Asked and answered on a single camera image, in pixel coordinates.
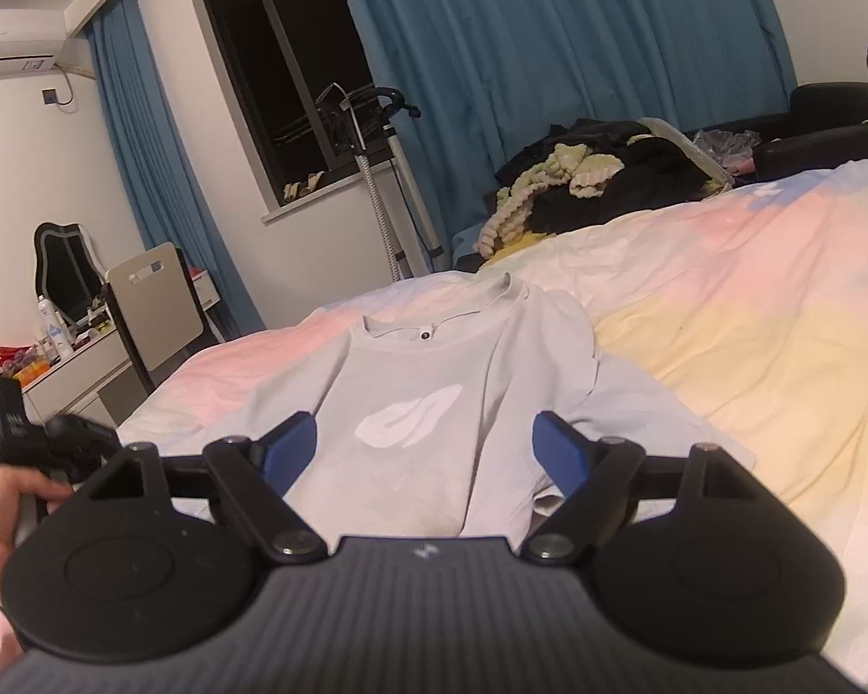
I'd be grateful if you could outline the large blue curtain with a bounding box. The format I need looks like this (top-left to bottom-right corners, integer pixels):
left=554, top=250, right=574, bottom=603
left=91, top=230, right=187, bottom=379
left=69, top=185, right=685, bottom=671
left=348, top=0, right=796, bottom=241

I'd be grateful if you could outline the garment steamer stand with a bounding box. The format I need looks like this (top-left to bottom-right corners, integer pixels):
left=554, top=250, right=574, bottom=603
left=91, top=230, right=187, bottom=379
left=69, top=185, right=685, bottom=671
left=315, top=83, right=450, bottom=282

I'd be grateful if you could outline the black sofa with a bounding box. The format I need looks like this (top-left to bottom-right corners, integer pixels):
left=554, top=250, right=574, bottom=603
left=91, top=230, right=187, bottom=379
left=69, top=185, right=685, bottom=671
left=703, top=82, right=868, bottom=185

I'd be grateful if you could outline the narrow blue curtain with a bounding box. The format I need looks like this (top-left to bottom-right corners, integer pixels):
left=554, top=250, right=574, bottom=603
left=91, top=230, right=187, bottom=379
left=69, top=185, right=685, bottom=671
left=84, top=0, right=264, bottom=338

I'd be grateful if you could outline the light grey t-shirt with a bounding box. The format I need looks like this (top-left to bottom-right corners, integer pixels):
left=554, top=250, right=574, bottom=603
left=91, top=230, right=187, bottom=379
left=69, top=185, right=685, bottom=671
left=164, top=276, right=756, bottom=545

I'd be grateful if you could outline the white dressing table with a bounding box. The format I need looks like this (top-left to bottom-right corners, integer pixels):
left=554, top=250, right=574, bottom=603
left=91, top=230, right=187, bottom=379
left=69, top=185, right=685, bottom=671
left=21, top=270, right=222, bottom=428

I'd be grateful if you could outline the white spray bottle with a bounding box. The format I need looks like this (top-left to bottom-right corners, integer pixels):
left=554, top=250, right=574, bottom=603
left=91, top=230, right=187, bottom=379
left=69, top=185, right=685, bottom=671
left=39, top=294, right=73, bottom=360

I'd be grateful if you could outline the dark window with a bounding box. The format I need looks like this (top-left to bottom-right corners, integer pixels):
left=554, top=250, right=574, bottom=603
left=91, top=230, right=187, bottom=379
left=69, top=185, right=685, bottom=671
left=203, top=0, right=373, bottom=207

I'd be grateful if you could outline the pastel rainbow bed cover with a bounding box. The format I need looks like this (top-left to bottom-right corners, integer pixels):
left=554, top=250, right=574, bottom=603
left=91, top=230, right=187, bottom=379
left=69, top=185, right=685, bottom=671
left=0, top=152, right=868, bottom=691

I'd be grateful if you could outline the beige chair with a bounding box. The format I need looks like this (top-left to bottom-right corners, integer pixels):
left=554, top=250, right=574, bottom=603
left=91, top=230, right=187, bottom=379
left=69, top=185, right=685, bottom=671
left=103, top=243, right=216, bottom=393

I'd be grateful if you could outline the pile of dark clothes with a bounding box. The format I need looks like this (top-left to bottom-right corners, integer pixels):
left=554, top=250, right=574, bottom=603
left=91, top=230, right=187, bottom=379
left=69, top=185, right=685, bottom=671
left=473, top=117, right=732, bottom=260

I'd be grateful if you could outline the white air conditioner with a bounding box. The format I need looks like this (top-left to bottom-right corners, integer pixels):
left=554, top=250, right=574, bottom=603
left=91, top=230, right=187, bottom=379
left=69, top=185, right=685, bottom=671
left=0, top=9, right=67, bottom=79

